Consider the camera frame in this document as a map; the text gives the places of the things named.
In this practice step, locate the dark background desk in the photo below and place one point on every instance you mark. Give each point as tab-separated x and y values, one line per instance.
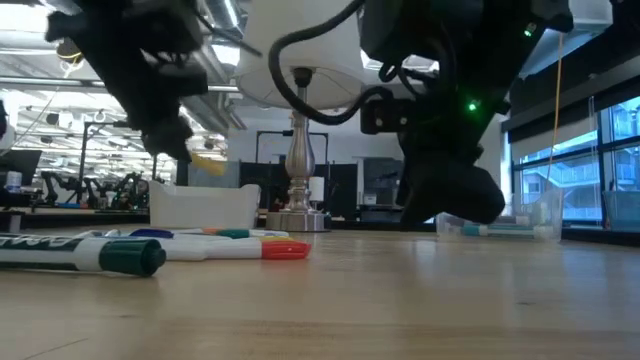
75	218

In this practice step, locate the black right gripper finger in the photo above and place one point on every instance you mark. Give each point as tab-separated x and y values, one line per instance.
450	197

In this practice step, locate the black ceiling-mounted device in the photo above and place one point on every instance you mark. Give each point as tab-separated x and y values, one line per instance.
67	52

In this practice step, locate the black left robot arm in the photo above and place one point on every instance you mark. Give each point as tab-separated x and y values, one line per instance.
115	25

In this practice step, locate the white plastic bin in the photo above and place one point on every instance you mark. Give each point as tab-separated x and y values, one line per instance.
205	207

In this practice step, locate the white blue container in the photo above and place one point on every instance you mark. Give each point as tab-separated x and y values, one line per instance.
14	180

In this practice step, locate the white cup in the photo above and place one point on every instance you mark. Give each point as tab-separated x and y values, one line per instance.
316	189

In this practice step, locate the table lamp white shade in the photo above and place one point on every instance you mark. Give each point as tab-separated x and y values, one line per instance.
300	165

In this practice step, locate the small marker yellow cap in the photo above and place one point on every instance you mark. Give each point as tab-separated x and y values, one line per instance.
277	238

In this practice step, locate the small marker orange cap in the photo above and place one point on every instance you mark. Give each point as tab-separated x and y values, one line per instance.
211	231

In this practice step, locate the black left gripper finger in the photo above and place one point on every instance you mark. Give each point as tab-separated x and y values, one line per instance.
167	137

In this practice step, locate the small marker green cap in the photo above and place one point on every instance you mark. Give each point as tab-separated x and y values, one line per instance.
232	233
130	256

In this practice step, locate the black metal stand frame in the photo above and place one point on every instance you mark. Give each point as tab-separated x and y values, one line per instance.
120	124

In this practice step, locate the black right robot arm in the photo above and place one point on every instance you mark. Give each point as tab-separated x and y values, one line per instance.
450	30

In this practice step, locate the black monitor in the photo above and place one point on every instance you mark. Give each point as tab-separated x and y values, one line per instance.
20	162

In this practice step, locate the yellow highlighter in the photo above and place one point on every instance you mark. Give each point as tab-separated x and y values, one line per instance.
210	165

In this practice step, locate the small marker navy cap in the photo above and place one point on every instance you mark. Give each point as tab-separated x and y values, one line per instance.
150	233

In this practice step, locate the clear plastic bin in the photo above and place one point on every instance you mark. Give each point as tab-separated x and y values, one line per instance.
545	220

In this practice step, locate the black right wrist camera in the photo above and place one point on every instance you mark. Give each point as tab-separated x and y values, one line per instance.
387	116

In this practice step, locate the teal Expo dry-erase marker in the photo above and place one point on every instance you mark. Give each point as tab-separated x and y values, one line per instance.
495	230

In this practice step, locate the black cabinet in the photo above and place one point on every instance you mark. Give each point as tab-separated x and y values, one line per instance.
382	175

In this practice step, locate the small marker red cap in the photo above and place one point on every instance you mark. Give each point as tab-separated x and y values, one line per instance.
285	249

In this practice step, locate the grey partition panel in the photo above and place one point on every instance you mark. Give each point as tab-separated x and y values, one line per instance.
200	177

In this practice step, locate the background robot arms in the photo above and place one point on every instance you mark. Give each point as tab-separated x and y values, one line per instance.
130	187

